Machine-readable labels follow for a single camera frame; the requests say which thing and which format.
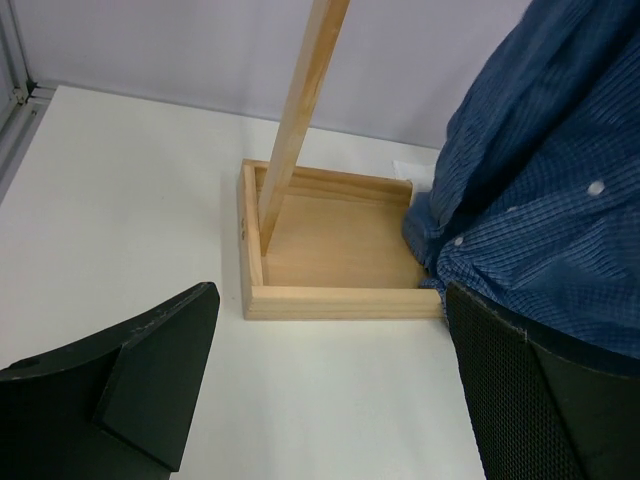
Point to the left aluminium frame post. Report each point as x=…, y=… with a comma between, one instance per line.
x=18, y=111

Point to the blue checked shirt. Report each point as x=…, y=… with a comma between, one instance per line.
x=535, y=197

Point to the wooden clothes rack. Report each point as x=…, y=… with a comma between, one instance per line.
x=321, y=244

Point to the white shirt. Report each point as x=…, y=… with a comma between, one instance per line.
x=421, y=177

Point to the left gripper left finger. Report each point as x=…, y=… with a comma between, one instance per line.
x=117, y=404

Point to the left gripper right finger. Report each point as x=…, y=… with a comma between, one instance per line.
x=542, y=404

